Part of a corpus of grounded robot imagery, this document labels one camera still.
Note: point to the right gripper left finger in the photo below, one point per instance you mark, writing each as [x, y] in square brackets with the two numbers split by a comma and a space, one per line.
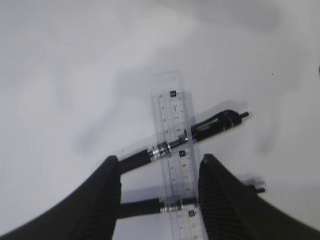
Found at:
[88, 213]

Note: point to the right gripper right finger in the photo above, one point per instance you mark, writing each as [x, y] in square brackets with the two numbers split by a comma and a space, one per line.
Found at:
[259, 219]

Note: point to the black pen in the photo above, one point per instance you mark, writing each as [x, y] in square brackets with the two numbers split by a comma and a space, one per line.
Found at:
[140, 207]
[219, 123]

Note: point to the clear plastic ruler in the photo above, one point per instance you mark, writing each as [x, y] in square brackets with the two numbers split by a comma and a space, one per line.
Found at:
[177, 156]

